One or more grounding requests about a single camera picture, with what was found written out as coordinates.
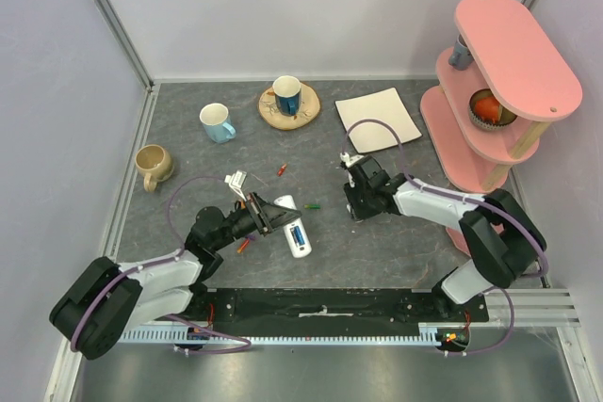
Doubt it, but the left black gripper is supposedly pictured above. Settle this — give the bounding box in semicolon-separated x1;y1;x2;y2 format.
212;189;302;250

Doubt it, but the white remote control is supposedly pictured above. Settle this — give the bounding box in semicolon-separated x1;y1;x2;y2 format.
274;195;312;259

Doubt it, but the blue battery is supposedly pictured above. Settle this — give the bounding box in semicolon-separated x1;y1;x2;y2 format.
292;226;305;248

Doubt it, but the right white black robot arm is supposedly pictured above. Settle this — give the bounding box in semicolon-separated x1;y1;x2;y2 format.
340;153;546;321

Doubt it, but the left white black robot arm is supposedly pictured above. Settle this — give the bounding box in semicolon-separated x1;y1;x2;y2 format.
49;192;302;360

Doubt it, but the orange red battery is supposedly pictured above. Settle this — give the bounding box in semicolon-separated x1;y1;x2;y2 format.
236;239;251;254

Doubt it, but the cream square plate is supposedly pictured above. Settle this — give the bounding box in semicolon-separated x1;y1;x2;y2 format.
335;88;422;154

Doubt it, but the pink dotted plate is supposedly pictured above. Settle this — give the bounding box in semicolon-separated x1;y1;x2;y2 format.
446;228;470;256

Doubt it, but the light blue mug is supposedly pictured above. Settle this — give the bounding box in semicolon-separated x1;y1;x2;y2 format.
199;103;236;144

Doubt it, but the dark blue mug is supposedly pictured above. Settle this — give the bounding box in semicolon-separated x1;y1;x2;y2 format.
272;75;302;116

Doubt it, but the beige ceramic mug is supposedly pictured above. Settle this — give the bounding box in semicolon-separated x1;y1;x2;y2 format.
135;144;174;193

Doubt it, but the bowl with fruit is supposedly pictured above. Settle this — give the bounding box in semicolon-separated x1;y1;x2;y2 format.
468;88;517;131

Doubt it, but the grey cup on shelf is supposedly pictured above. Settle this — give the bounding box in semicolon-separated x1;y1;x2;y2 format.
448;34;474;71

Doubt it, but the pink three-tier shelf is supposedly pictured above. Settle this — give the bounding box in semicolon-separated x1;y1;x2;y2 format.
420;0;582;193

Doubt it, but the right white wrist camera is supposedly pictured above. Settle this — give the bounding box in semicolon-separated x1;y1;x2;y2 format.
339;152;364;187

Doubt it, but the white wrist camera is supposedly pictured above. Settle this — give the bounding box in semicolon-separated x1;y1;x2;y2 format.
224;170;247;201
339;152;364;187

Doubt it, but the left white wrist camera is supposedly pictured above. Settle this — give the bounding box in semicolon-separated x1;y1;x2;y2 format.
224;170;247;201

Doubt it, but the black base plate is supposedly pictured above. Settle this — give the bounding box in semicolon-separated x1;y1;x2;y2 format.
179;288;489;338

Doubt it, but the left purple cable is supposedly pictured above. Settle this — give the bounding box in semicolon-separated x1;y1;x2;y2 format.
69;175;253;356

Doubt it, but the white slotted cable duct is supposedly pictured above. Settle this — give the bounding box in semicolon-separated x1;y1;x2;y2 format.
118;322;444;346

